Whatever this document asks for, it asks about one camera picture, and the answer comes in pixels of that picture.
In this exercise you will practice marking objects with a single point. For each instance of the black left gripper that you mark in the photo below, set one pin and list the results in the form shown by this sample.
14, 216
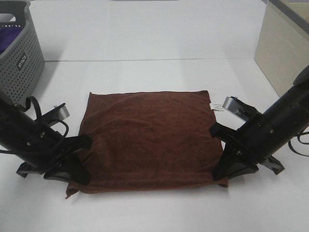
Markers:
47, 151

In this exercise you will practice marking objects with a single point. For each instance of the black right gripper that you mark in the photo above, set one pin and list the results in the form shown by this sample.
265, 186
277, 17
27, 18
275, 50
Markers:
253, 143

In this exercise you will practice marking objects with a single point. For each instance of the brown towel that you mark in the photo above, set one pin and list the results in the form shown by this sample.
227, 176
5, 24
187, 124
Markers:
148, 141

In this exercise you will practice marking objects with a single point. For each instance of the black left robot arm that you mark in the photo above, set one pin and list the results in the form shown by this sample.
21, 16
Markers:
17, 123

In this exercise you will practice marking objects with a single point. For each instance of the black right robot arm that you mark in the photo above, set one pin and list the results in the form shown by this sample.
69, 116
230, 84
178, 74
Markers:
293, 105

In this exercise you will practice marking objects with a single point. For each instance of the white towel care label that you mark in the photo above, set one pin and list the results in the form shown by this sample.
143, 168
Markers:
216, 107

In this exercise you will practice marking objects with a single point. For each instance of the grey perforated plastic basket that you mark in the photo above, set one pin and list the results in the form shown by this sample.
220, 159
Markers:
22, 62

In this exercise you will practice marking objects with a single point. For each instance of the beige cabinet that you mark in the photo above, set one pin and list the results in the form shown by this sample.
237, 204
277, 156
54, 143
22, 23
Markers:
282, 51

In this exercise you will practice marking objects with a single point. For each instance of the purple towel in basket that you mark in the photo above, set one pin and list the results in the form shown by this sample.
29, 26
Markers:
7, 36

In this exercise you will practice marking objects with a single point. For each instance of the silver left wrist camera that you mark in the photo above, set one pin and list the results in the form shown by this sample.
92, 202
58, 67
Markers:
59, 113

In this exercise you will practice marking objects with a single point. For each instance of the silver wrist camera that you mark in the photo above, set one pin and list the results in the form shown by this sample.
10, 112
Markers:
59, 113
239, 108

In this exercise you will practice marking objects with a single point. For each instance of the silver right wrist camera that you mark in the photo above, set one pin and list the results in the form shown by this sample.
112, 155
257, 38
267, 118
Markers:
239, 108

